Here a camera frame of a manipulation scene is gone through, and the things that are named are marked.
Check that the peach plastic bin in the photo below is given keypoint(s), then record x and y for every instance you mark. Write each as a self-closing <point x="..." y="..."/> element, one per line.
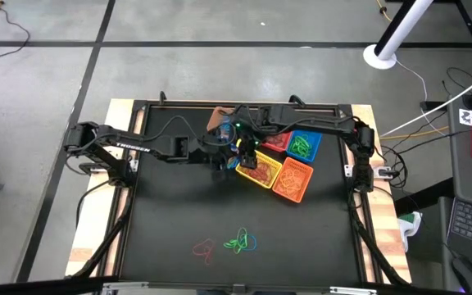
<point x="215" y="116"/>

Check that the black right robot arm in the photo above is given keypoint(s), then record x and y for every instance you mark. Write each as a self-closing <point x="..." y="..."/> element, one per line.
<point x="322" y="123"/>

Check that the yellow plastic basket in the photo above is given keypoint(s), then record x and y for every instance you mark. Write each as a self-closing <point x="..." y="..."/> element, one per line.
<point x="275" y="164"/>

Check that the white metal bracket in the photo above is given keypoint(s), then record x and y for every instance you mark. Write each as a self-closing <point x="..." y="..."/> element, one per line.
<point x="352" y="290"/>
<point x="125" y="286"/>

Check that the yellow rubber band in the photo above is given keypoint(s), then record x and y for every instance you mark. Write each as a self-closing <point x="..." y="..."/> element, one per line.
<point x="292" y="180"/>

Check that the black power adapter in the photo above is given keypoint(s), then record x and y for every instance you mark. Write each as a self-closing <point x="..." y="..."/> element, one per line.
<point x="433" y="105"/>

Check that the black computer mouse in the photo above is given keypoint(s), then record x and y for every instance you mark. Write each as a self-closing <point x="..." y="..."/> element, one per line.
<point x="467" y="274"/>

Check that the white black marker tag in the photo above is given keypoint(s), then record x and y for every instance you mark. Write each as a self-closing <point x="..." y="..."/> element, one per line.
<point x="470" y="116"/>

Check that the small yellow tag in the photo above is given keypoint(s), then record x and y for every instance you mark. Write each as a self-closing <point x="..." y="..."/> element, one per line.
<point x="239" y="143"/>

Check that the white pole with round base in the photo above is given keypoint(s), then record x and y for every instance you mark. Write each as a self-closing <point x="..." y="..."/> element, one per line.
<point x="400" y="24"/>

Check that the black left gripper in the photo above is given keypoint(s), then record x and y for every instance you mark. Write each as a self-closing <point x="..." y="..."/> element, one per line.
<point x="203" y="149"/>

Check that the black frame crossbar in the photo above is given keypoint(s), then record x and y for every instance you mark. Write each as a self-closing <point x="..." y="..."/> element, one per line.
<point x="35" y="287"/>

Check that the green rubber band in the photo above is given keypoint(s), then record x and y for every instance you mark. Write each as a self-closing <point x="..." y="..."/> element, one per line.
<point x="231" y="245"/>
<point x="242" y="237"/>
<point x="300" y="146"/>

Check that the red plastic basket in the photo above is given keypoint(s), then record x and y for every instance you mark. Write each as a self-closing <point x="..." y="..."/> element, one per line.
<point x="279" y="141"/>

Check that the white green object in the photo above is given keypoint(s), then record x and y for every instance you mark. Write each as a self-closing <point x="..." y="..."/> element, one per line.
<point x="410" y="229"/>

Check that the black table clamp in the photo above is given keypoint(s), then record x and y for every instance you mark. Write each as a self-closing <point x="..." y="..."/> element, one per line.
<point x="297" y="100"/>
<point x="162" y="98"/>

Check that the orange plastic basket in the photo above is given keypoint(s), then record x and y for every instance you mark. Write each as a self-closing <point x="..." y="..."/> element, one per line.
<point x="307" y="172"/>

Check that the blue plastic basket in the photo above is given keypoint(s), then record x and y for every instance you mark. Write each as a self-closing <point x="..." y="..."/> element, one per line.
<point x="316" y="137"/>
<point x="232" y="164"/>

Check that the red rubber band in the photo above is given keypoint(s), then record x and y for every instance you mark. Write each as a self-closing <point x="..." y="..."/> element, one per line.
<point x="208" y="257"/>
<point x="262" y="172"/>

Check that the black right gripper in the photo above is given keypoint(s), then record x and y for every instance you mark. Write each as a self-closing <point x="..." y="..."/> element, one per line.
<point x="248" y="133"/>

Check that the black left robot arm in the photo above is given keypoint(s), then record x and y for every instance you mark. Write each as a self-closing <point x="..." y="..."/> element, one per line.
<point x="137" y="145"/>

